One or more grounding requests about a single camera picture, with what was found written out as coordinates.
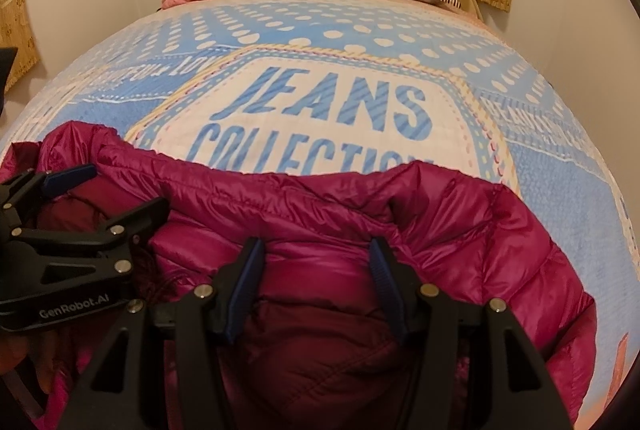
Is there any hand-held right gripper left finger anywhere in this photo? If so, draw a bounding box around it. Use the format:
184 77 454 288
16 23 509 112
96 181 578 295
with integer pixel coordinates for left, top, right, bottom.
57 237 266 430

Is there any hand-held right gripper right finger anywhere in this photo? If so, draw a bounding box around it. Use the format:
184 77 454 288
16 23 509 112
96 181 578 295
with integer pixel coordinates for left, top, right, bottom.
369 237 573 430

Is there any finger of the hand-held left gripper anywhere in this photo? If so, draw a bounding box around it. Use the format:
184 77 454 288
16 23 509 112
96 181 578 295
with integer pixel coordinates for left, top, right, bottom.
10 197 169 275
0 164 97 231

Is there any magenta puffer jacket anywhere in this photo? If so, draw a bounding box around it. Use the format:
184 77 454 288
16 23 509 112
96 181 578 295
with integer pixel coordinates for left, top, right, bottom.
0 120 598 430

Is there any long beige patterned curtain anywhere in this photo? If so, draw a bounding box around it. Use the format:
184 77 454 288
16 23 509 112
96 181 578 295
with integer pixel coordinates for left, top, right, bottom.
0 0 43 93

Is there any bed with pink blue sheet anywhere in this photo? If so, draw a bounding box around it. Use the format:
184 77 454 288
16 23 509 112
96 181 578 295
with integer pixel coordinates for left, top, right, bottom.
0 0 640 411

